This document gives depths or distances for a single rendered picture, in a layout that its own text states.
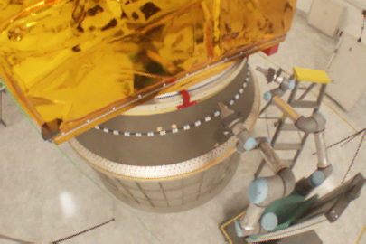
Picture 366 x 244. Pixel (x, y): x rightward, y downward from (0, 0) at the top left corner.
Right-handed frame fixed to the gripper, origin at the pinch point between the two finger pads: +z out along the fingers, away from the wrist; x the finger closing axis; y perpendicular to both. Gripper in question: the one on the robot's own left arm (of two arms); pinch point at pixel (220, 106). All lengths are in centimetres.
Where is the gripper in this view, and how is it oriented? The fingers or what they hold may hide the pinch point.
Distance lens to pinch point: 120.2
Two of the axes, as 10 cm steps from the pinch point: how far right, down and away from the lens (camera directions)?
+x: -8.6, 4.0, -3.3
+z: -5.1, -7.4, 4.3
